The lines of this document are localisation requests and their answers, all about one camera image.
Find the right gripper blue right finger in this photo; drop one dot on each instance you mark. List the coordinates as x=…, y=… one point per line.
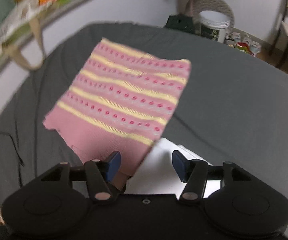
x=183, y=166

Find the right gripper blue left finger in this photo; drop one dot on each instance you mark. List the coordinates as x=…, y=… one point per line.
x=105, y=169

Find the white sweatshirt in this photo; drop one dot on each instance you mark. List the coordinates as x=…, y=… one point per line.
x=156, y=174

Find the pink striped folded sweater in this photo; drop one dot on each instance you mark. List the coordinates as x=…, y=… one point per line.
x=121, y=100

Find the dark grey bed sheet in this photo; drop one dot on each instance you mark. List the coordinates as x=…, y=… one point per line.
x=234, y=107

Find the colourful items on floor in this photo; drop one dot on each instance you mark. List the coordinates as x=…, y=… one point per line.
x=243, y=43

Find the dark green bag on floor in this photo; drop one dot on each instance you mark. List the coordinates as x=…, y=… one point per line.
x=180, y=22

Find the white plastic bucket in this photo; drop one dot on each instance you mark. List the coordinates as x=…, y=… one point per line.
x=214, y=25

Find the beige canvas tote bag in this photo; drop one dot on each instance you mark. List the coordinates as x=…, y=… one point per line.
x=23, y=20

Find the grey bumpy round stool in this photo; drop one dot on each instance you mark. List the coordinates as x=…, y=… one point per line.
x=194, y=7

